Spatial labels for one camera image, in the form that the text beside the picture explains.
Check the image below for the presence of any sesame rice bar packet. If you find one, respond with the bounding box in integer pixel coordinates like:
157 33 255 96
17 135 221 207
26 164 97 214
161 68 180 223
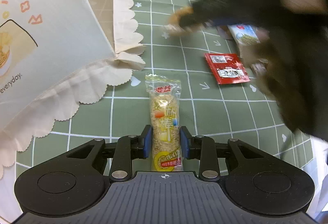
145 74 183 172

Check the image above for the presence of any round pastry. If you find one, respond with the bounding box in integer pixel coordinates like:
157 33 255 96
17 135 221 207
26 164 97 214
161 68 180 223
162 6 202 36

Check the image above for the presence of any blue seaweed snack bag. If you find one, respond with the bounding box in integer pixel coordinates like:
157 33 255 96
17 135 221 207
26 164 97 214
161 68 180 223
228 24 260 56

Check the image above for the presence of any small red sachet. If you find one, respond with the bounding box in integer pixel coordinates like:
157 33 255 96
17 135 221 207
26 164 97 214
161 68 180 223
205 54 250 85

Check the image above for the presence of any white mesh food cover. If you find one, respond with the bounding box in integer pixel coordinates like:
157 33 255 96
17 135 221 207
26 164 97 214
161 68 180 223
1 0 145 168

